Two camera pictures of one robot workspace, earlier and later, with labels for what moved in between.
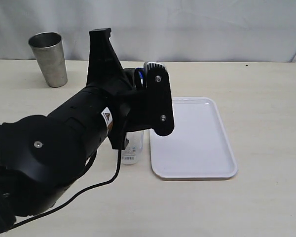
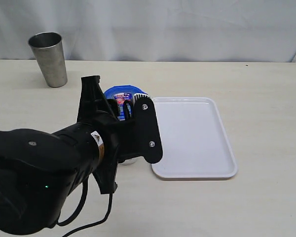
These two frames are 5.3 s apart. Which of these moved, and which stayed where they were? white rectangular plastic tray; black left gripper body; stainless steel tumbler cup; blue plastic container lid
Moved: blue plastic container lid; black left gripper body
Stayed: white rectangular plastic tray; stainless steel tumbler cup
